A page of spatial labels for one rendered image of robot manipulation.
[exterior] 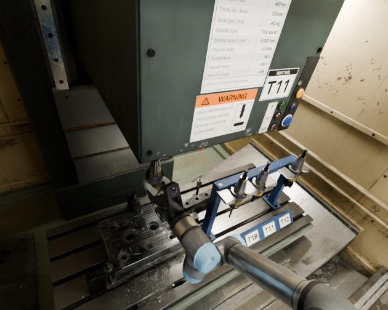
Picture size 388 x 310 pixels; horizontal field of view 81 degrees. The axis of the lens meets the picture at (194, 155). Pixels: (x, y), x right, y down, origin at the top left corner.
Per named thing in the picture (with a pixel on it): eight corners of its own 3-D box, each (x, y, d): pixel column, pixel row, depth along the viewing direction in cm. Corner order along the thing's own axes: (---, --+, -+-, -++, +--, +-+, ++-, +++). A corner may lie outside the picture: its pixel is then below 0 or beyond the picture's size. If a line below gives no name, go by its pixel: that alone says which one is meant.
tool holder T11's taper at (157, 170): (157, 168, 82) (158, 153, 78) (163, 176, 79) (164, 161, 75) (146, 171, 80) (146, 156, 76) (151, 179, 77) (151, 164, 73)
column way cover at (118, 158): (162, 163, 140) (167, 82, 108) (77, 186, 118) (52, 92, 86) (158, 159, 143) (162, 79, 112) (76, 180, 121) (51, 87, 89)
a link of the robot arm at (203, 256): (198, 280, 63) (202, 266, 58) (177, 248, 70) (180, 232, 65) (219, 266, 67) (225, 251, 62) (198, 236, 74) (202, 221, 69)
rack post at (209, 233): (215, 239, 105) (231, 196, 87) (206, 243, 103) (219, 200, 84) (204, 222, 111) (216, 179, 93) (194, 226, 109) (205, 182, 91)
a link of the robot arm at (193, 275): (217, 274, 76) (224, 258, 69) (187, 290, 71) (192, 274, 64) (206, 253, 81) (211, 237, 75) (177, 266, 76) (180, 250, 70)
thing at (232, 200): (238, 202, 84) (238, 200, 83) (226, 206, 81) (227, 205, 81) (226, 189, 88) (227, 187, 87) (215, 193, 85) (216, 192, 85)
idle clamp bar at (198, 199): (221, 198, 125) (223, 190, 121) (181, 218, 111) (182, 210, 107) (215, 192, 128) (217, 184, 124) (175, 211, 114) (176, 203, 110)
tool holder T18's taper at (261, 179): (262, 177, 93) (267, 165, 89) (268, 185, 90) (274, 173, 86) (252, 178, 92) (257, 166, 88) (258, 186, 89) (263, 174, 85)
